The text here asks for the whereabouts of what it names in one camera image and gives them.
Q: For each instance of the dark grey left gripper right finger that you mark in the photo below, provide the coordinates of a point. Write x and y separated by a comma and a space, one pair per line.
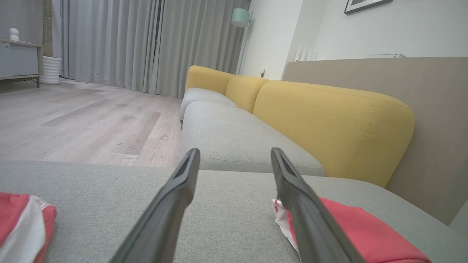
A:
314, 226

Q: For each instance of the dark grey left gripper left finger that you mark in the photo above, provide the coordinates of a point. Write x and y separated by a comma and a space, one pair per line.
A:
161, 219

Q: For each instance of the red and white basketball jersey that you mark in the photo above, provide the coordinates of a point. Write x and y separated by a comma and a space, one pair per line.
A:
365, 233

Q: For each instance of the grey sofa seat cushion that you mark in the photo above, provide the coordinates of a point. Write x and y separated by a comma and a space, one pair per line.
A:
234, 138
201, 96

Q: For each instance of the red shorts with white stripe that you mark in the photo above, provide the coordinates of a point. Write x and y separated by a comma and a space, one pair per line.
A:
14, 223

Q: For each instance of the white router with antennas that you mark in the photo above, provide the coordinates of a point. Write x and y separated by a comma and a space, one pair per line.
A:
305, 54

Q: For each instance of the white ribbed floor pot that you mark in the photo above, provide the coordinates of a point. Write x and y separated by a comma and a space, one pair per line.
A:
51, 71

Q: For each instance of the flat white box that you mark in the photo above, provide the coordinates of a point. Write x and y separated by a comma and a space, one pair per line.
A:
385, 56

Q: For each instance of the grey pleated curtain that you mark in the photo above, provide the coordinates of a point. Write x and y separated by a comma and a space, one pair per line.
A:
109, 40
197, 36

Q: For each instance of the grey wooden sideboard cabinet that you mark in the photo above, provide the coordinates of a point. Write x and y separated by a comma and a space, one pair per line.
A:
18, 60

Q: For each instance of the mint green floor lamp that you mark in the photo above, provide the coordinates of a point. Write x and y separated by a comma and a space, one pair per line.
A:
240, 17

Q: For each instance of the small white figurine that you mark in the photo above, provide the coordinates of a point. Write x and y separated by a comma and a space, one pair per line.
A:
14, 34

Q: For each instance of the black framed wall picture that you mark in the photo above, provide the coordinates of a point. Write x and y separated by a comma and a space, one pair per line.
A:
365, 4

